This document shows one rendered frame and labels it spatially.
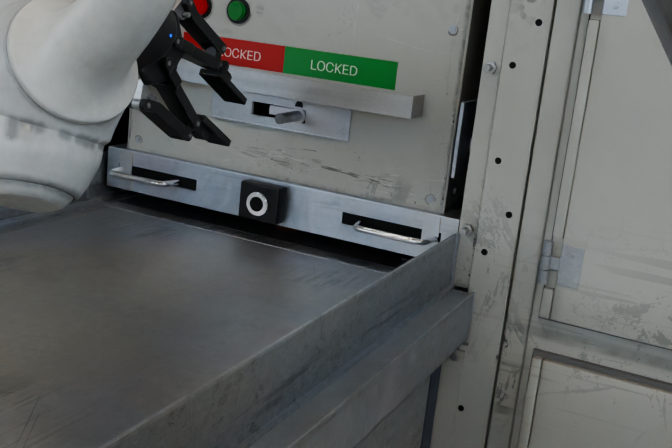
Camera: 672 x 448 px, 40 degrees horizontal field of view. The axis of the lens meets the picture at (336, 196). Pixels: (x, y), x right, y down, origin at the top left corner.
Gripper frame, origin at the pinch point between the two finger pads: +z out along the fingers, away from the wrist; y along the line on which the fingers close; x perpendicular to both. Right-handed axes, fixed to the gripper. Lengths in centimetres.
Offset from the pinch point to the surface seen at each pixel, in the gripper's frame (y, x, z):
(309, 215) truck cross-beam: 4.7, 6.0, 20.3
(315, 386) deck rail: 27.6, 27.4, -11.7
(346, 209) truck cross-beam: 3.0, 11.2, 19.4
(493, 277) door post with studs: 7.5, 32.3, 18.5
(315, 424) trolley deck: 30.7, 30.5, -17.1
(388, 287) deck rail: 15.7, 27.3, -1.5
